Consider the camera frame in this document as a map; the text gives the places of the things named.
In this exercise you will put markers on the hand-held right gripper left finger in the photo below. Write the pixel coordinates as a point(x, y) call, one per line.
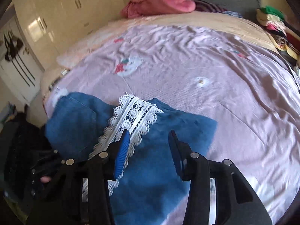
point(121, 154)

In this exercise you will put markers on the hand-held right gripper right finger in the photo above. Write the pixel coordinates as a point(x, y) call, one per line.
point(175, 150)

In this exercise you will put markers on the blue denim pants lace trim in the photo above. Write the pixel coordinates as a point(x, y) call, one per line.
point(152, 180)

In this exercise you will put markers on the person's left hand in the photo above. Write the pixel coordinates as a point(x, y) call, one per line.
point(45, 179)

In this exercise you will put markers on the lilac printed bed sheet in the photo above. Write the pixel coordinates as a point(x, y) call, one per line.
point(211, 63)

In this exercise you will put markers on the white door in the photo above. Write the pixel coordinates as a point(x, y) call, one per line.
point(16, 75)

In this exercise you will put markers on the dark hanging bag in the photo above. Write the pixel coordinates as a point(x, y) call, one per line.
point(14, 46)

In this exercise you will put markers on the beige blanket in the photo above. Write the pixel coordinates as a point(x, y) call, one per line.
point(234, 25)

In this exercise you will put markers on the blue floral cloth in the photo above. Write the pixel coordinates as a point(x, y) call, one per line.
point(232, 14)

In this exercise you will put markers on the purple striped cloth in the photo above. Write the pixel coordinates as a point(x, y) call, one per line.
point(208, 6)

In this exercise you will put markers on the cream wardrobe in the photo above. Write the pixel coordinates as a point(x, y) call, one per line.
point(70, 16)

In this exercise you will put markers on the pink blanket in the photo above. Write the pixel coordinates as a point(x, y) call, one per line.
point(159, 1)

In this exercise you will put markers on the stack of folded clothes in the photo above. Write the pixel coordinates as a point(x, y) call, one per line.
point(276, 25)

